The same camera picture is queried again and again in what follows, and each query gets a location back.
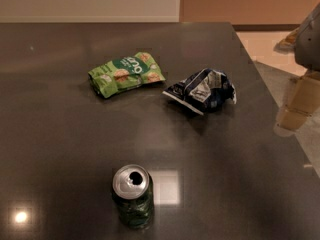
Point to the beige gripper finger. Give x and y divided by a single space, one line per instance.
301 99

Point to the green soda can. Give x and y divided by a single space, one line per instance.
132 193

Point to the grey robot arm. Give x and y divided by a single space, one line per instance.
307 44

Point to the crumpled blue snack bag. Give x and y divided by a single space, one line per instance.
203 91

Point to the green snack bag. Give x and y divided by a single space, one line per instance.
124 74

